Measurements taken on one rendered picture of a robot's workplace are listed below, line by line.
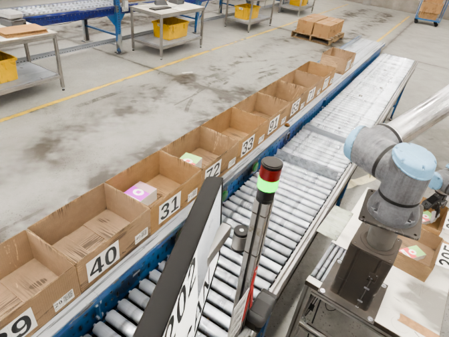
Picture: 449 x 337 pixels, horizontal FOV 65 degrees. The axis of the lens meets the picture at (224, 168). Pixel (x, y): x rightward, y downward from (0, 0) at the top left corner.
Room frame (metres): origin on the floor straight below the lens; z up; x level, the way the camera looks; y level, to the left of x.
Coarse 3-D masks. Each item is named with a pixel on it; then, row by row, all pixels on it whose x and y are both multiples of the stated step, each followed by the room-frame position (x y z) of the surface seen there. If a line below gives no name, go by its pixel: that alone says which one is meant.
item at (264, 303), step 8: (264, 288) 0.77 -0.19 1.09; (264, 296) 0.74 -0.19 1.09; (272, 296) 0.75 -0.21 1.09; (256, 304) 0.71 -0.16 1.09; (264, 304) 0.71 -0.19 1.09; (272, 304) 0.72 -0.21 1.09; (248, 312) 0.68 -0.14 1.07; (256, 312) 0.68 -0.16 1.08; (264, 312) 0.68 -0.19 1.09; (248, 320) 0.68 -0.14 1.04; (256, 320) 0.66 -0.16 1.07; (264, 320) 0.66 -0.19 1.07; (256, 328) 0.68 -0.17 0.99
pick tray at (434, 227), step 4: (440, 208) 1.72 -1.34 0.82; (444, 208) 1.71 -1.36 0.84; (448, 208) 1.70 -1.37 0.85; (440, 212) 1.71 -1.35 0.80; (444, 212) 1.70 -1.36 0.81; (440, 216) 1.71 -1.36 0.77; (444, 216) 1.65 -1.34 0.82; (436, 220) 1.68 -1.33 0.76; (440, 220) 1.69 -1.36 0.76; (444, 220) 1.58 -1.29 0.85; (424, 224) 1.52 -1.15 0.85; (428, 224) 1.63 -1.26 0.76; (432, 224) 1.64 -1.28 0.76; (436, 224) 1.64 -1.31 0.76; (440, 224) 1.62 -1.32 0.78; (424, 228) 1.51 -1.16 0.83; (428, 228) 1.50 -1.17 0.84; (432, 228) 1.49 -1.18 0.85; (436, 228) 1.60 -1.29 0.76; (440, 228) 1.54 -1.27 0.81; (432, 232) 1.49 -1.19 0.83; (436, 232) 1.48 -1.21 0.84; (440, 232) 1.47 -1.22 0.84
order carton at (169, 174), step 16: (144, 160) 1.52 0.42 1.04; (160, 160) 1.62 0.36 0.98; (176, 160) 1.57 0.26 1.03; (128, 176) 1.42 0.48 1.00; (144, 176) 1.52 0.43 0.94; (160, 176) 1.60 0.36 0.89; (176, 176) 1.56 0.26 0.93; (192, 176) 1.42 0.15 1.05; (160, 192) 1.46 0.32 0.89; (176, 192) 1.30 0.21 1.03; (160, 224) 1.21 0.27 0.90
